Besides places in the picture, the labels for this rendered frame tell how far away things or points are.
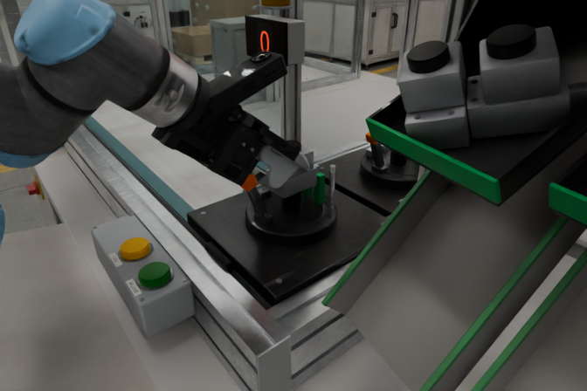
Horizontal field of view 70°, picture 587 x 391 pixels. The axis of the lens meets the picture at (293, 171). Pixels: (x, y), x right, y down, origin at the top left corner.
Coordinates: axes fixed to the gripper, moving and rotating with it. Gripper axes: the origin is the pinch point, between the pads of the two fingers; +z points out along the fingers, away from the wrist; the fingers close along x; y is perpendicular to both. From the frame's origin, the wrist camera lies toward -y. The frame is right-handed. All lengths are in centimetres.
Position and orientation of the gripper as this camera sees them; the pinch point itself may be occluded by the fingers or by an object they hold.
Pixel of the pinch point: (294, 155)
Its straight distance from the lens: 60.3
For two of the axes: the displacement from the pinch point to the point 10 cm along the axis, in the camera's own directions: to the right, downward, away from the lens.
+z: 5.8, 3.7, 7.2
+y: -5.2, 8.6, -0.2
